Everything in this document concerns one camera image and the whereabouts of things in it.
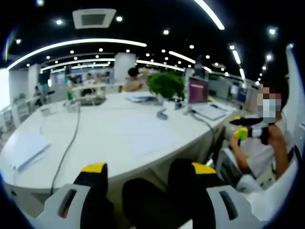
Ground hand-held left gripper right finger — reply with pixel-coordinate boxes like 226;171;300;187
183;162;263;229

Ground blue screen monitor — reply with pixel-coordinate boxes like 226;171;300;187
237;87;248;103

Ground green potted plant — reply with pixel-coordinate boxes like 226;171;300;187
146;71;186;105

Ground white ceiling air vent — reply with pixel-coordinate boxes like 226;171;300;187
72;8;117;30

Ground curved ceiling light strip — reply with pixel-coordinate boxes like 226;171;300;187
7;39;147;70
194;0;225;31

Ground white closed laptop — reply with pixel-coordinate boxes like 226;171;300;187
192;104;229;121

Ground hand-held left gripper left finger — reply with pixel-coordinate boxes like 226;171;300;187
35;162;115;229

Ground white paper stack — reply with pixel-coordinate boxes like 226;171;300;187
9;128;52;173

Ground clear plastic holder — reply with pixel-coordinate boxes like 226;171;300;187
64;100;81;113

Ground person in white shirt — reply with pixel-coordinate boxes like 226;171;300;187
237;152;300;222

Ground person's black trousers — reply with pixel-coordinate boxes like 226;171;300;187
122;158;193;229

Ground stack of blue white booklets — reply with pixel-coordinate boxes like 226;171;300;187
125;94;163;105

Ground grey cable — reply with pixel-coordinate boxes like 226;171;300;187
50;101;81;195
189;112;215;141

